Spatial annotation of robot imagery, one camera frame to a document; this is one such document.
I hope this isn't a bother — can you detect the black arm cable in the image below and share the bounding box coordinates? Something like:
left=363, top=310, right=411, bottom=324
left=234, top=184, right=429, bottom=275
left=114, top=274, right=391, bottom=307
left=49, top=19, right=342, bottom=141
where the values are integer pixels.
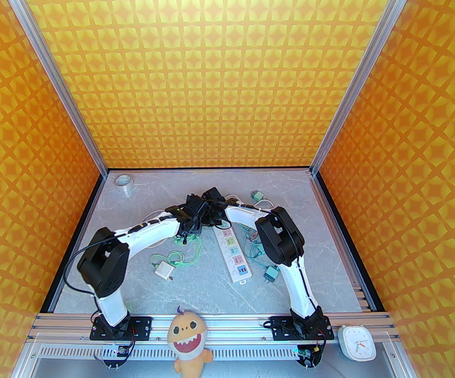
left=63, top=238, right=110, bottom=297

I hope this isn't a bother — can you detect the white power strip cord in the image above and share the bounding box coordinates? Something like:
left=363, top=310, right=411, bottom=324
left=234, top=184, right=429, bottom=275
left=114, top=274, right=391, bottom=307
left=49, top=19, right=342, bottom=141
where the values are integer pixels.
left=227, top=194, right=274, bottom=209

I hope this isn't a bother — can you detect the white power strip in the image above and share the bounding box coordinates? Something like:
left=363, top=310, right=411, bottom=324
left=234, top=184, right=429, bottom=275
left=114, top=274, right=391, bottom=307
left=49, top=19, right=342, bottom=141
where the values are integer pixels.
left=213, top=227, right=251, bottom=285

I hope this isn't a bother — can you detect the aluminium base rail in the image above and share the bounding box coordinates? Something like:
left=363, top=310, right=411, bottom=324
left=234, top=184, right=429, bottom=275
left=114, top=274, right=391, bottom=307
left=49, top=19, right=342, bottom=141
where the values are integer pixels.
left=28, top=313, right=399, bottom=343

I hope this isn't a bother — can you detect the small electronics board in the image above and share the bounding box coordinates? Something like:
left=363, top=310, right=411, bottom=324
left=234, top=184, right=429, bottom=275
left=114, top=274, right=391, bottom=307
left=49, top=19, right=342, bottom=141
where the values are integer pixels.
left=295, top=345, right=323, bottom=369
left=102, top=345, right=132, bottom=369

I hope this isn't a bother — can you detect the slotted metal cable tray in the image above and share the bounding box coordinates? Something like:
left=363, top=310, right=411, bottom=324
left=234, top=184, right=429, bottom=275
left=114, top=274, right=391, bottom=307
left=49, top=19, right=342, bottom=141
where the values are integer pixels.
left=15, top=342, right=409, bottom=378

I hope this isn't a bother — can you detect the green braided cable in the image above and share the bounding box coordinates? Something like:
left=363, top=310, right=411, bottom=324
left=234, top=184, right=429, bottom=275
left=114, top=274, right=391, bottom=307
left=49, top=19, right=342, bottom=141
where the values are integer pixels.
left=150, top=233, right=205, bottom=269
left=241, top=229, right=261, bottom=251
left=247, top=245, right=269, bottom=269

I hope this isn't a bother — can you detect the white square charger plug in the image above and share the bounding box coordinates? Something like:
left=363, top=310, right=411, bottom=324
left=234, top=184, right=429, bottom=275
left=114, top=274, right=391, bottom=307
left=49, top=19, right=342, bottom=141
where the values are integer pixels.
left=155, top=262, right=175, bottom=281

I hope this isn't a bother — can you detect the orange shark plush toy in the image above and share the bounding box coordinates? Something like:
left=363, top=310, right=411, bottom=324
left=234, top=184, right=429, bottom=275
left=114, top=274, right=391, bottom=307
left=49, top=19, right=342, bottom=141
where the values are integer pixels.
left=167, top=305, right=213, bottom=378

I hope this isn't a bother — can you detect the clear tape roll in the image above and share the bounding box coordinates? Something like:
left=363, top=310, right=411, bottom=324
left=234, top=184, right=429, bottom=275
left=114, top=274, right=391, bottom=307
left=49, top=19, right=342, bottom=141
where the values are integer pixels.
left=116, top=175, right=135, bottom=198

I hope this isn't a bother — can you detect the aluminium frame post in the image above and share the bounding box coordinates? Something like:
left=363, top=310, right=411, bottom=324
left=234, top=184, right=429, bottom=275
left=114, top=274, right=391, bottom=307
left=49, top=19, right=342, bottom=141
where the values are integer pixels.
left=0, top=0, right=108, bottom=177
left=309, top=0, right=420, bottom=177

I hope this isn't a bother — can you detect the white square clock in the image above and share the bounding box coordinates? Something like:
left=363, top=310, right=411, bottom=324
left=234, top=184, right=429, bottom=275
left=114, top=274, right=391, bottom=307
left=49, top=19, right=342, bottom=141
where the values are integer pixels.
left=338, top=324, right=377, bottom=361

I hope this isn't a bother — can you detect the black table edge trim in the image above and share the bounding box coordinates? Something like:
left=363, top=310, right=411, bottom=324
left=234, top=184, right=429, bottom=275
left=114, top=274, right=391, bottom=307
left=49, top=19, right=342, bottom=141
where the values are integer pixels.
left=39, top=173, right=108, bottom=314
left=313, top=171, right=388, bottom=313

